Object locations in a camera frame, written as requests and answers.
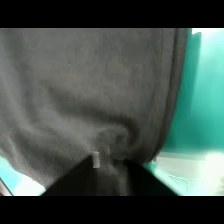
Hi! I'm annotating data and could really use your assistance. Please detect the black T-shirt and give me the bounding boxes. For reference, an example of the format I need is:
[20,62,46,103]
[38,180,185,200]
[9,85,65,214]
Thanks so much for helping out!
[0,28,193,197]

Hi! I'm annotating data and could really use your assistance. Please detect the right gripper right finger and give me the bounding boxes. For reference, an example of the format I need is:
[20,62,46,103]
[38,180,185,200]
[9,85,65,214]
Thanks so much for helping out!
[126,159,181,197]

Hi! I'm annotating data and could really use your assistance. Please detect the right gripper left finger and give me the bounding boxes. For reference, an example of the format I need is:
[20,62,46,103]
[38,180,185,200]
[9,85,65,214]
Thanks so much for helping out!
[41,154,105,197]

